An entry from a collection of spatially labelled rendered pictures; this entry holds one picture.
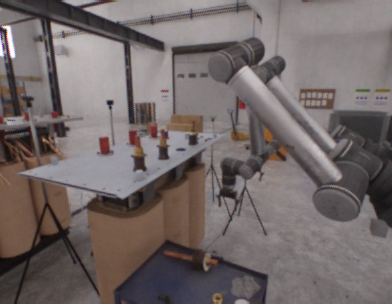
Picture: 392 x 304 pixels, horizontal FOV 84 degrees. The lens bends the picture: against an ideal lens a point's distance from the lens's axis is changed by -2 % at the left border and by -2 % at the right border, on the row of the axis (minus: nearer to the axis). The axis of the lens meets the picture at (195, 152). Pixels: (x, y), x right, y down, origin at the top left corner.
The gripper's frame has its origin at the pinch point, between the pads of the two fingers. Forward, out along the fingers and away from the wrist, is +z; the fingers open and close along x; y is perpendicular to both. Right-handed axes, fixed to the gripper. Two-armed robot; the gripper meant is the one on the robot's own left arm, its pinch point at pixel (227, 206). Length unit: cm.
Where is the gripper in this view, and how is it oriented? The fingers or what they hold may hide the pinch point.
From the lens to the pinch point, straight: 179.4
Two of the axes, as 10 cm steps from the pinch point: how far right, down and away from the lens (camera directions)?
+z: 0.0, 9.7, 2.5
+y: 5.1, -2.1, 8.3
